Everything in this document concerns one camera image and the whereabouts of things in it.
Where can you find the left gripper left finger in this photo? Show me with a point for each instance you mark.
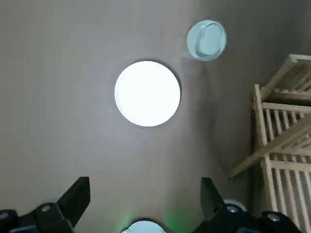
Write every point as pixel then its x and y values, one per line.
pixel 48 218

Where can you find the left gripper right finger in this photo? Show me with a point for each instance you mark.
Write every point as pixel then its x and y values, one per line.
pixel 230 221

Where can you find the pale round plate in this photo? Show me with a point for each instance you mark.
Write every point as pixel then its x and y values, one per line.
pixel 147 93

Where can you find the wooden dish rack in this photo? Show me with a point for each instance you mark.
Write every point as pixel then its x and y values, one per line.
pixel 267 149

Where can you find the clear bottle grey cap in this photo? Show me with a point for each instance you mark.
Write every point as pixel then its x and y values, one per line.
pixel 206 40

